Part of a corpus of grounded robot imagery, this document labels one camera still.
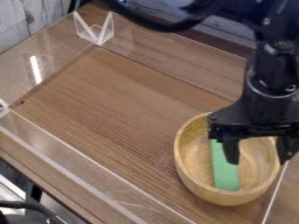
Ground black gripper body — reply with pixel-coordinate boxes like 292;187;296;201
207;69;299;143

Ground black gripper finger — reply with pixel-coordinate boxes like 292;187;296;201
275;133;299;165
221;136;239;165

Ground green rectangular block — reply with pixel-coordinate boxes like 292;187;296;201
209;140;240;191

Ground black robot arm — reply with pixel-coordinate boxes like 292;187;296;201
102;0;299;165

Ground light brown wooden bowl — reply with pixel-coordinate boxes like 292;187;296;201
173;113;280;207

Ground clear acrylic barrier walls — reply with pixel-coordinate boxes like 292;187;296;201
0;6;299;224

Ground black cable at corner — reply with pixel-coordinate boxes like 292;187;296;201
0;200;60;224

